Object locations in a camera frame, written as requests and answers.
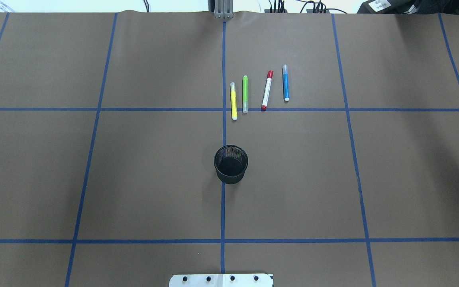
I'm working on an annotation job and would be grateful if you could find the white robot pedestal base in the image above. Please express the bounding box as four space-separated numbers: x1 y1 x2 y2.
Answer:
168 273 275 287

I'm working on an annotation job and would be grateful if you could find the yellow highlighter pen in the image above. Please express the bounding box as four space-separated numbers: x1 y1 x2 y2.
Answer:
230 82 237 121

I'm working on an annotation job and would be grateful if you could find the green highlighter pen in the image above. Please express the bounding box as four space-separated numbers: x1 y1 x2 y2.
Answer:
242 75 249 113

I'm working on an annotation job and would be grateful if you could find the aluminium frame post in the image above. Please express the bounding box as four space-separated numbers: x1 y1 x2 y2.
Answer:
209 0 234 19

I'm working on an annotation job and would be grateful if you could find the white red-capped marker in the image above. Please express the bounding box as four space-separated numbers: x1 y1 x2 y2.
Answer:
261 70 274 111

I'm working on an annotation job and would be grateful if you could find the blue marker pen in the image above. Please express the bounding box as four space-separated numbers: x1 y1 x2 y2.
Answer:
282 64 290 102

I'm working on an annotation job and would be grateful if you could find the black mesh pen cup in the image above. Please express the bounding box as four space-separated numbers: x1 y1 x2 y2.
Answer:
214 145 249 184

